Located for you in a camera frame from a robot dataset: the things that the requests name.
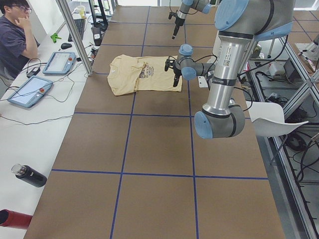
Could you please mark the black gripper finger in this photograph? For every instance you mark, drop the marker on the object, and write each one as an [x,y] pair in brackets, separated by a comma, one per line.
[175,32]
[176,81]

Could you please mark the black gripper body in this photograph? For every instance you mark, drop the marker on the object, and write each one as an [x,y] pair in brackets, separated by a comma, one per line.
[176,71]
[177,22]

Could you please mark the beige long-sleeve printed shirt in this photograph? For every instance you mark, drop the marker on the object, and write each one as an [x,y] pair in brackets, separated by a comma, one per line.
[130,74]

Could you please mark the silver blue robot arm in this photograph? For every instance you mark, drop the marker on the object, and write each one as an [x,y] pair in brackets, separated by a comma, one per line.
[239,22]
[188,7]

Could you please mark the black keyboard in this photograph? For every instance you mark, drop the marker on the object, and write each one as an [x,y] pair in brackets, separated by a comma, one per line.
[80,26]

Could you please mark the brown paper table cover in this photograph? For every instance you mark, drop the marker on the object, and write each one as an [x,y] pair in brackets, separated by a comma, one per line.
[133,167]

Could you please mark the white plastic chair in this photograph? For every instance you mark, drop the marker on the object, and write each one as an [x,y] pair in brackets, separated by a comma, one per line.
[268,119]

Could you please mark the black computer mouse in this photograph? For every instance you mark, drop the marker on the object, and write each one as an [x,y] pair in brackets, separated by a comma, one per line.
[66,46]

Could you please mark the far blue teach pendant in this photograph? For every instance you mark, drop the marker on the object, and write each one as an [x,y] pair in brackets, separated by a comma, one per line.
[60,63]

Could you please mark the blue teach pendant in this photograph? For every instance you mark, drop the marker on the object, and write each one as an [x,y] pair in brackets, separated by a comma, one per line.
[30,92]
[60,63]

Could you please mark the green plastic clamp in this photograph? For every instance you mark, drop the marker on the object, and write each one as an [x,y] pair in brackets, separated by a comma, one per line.
[55,37]

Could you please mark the black power adapter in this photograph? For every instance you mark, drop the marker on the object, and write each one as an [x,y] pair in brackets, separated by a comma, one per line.
[33,72]

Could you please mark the near blue teach pendant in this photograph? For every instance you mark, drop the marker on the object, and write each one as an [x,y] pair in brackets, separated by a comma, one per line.
[30,92]

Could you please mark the seated man dark shirt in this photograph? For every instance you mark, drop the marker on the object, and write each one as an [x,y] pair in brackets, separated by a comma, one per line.
[17,42]

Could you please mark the black water bottle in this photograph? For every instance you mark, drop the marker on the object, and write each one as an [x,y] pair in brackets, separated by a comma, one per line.
[29,175]

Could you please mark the red cylinder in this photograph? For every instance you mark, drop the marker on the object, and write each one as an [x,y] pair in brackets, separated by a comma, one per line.
[16,220]

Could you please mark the aluminium frame post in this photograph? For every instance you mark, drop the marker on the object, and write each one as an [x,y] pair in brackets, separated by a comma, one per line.
[67,15]

